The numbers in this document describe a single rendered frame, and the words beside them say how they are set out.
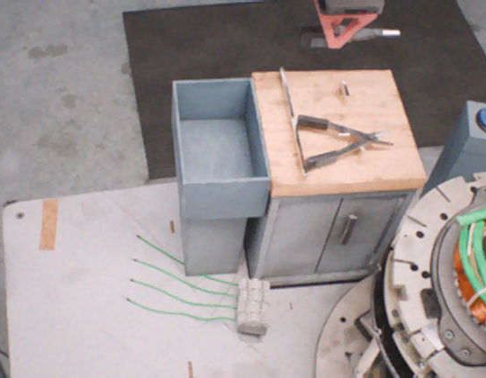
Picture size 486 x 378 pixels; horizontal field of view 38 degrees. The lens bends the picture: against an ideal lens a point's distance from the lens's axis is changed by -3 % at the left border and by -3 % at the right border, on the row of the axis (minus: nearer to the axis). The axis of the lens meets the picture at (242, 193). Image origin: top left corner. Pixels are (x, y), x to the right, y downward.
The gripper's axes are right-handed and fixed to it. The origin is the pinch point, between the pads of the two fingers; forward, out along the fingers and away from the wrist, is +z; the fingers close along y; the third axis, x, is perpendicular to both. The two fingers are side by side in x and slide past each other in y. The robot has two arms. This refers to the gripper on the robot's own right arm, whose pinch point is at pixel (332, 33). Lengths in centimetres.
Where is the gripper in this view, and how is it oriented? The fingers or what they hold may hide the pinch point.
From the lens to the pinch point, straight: 90.0
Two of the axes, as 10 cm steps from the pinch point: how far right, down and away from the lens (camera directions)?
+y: 1.4, 8.3, -5.4
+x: 9.9, -0.7, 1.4
